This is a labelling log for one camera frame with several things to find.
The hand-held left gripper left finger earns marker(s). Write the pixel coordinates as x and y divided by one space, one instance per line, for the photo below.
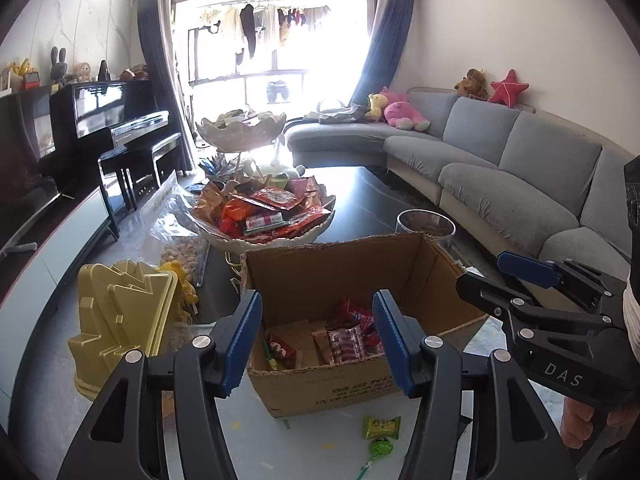
242 345

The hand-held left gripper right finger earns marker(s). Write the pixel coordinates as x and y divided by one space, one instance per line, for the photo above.
395 350

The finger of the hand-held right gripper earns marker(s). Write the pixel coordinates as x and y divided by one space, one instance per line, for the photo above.
492 297
525 266

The green stick candy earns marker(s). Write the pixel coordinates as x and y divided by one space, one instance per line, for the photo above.
268 356

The small red candy packet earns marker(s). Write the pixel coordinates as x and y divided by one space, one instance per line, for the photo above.
281 350

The red striped stick packets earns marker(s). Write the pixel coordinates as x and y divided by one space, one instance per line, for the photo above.
347 345

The red snack packet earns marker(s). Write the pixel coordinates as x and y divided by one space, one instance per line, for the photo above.
356 310

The brown stick packet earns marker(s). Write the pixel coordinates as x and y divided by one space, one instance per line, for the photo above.
321 347

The green candy packet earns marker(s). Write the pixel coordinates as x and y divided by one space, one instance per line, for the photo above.
381 427

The green lollipop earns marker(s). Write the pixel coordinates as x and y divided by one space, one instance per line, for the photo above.
380 447

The brown cardboard box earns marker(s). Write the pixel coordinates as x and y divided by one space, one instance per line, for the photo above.
325 270

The person's right hand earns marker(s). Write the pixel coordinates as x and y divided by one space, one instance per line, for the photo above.
577 422

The grey sectional sofa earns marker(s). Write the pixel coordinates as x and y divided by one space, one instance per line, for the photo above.
525 175

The clear round snack jar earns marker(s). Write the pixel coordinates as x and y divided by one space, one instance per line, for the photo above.
425 225

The light blue tablecloth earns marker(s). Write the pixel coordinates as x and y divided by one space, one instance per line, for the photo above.
320 440

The pile of snack packets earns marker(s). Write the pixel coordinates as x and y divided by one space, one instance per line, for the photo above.
265 210

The clear plastic nut bag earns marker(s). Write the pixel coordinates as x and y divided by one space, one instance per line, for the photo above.
175 220

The pink star cushion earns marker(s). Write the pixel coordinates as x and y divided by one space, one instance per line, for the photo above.
507 87

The brown plush toy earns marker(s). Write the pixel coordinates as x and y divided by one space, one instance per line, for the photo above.
471 84

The pink plush toy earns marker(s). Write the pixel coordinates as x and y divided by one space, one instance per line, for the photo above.
405 110

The white tiered snack stand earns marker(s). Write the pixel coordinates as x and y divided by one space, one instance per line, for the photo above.
240 135

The black piano bench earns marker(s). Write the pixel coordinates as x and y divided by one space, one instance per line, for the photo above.
135 155

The yellow plush toy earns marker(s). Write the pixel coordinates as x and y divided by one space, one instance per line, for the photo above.
376 106

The beige handbag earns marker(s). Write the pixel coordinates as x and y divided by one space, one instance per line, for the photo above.
342 115

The hanging blue jeans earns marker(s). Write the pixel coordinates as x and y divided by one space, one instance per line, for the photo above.
278 91

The blue window curtain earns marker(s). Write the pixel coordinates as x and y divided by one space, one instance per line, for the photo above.
382 45
160 70

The black upright piano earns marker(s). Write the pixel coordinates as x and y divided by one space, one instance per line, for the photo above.
100 110

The flat screen television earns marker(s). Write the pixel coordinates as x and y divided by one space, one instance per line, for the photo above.
30 160

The brown stuffed toys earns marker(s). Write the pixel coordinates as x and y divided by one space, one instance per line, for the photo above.
134 72

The black metronome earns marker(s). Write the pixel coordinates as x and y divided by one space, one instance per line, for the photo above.
104 71

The small plush doll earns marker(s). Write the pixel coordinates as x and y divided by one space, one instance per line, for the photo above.
83 72

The row of hanging clothes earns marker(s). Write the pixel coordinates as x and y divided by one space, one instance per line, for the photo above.
250 25

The grey rabbit figure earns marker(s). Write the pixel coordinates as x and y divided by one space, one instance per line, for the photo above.
58 67

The small red box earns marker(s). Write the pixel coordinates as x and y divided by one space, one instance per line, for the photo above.
31 81

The yellow ornament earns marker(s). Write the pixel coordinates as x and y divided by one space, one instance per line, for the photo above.
14 72

